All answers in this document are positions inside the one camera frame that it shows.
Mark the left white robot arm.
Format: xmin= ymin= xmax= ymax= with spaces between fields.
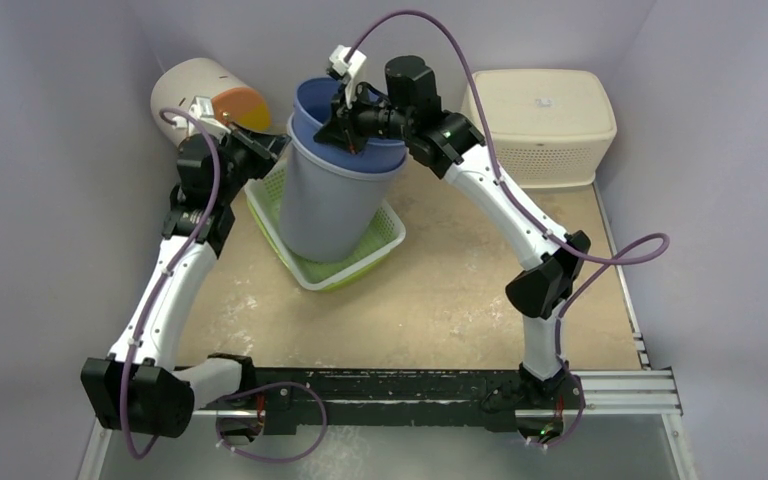
xmin=80 ymin=125 xmax=290 ymax=438

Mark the grey plastic bucket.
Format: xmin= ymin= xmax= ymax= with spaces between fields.
xmin=279 ymin=120 xmax=407 ymax=263

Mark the cream plastic basket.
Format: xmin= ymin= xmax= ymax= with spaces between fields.
xmin=472 ymin=69 xmax=617 ymax=190

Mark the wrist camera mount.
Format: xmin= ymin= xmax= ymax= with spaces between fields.
xmin=188 ymin=96 xmax=229 ymax=138
xmin=326 ymin=45 xmax=367 ymax=107

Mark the green plastic tray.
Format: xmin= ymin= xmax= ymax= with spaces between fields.
xmin=246 ymin=198 xmax=406 ymax=294

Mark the white perforated tray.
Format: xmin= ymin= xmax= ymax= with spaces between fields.
xmin=244 ymin=165 xmax=407 ymax=289

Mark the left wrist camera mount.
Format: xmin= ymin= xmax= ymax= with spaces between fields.
xmin=188 ymin=96 xmax=229 ymax=138

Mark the aluminium frame rail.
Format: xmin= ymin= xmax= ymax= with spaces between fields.
xmin=79 ymin=368 xmax=693 ymax=479

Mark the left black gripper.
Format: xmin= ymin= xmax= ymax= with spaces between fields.
xmin=219 ymin=126 xmax=295 ymax=205

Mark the white cylindrical drawer cabinet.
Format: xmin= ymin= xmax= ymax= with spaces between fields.
xmin=150 ymin=58 xmax=272 ymax=146

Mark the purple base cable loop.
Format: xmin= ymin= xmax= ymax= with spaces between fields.
xmin=214 ymin=381 xmax=330 ymax=465

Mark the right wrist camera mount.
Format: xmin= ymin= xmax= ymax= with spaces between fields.
xmin=326 ymin=45 xmax=367 ymax=107

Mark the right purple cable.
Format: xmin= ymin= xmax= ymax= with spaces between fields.
xmin=347 ymin=9 xmax=671 ymax=399

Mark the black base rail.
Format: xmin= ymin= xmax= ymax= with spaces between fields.
xmin=247 ymin=367 xmax=584 ymax=437

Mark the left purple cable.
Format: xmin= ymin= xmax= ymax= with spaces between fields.
xmin=120 ymin=107 xmax=221 ymax=461

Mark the blue plastic bucket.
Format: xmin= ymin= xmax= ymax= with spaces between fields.
xmin=291 ymin=76 xmax=408 ymax=181

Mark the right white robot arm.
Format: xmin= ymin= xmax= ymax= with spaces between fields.
xmin=314 ymin=46 xmax=591 ymax=407

